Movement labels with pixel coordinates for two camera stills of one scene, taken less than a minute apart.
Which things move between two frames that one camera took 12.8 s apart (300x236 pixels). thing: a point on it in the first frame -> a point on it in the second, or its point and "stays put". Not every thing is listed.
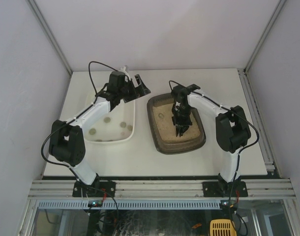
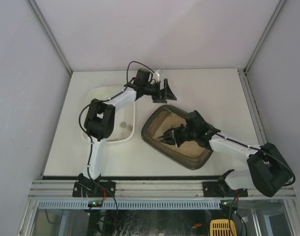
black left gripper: x=131 y=89 -> x=160 y=91
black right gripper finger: x=183 y=129 -> x=167 y=137
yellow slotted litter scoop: x=222 y=227 stays put
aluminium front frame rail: x=261 y=189 stays put
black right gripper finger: x=178 y=129 -> x=170 y=132
